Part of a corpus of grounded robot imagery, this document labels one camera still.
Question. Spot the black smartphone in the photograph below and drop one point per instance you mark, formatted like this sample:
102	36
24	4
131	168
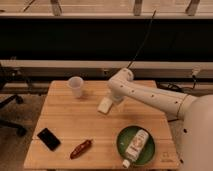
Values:
49	139

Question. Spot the green plate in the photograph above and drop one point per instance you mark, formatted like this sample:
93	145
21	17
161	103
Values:
123	140

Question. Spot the white lotion bottle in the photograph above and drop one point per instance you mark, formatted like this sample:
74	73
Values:
135	147

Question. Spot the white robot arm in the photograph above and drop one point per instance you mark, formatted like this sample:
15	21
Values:
196	112

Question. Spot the red brown chili pepper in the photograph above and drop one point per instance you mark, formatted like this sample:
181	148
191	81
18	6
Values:
80	149

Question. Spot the white sponge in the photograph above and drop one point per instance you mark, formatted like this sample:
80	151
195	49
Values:
105	105

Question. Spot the white suction gripper end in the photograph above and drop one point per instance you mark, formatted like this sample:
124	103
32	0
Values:
115	98

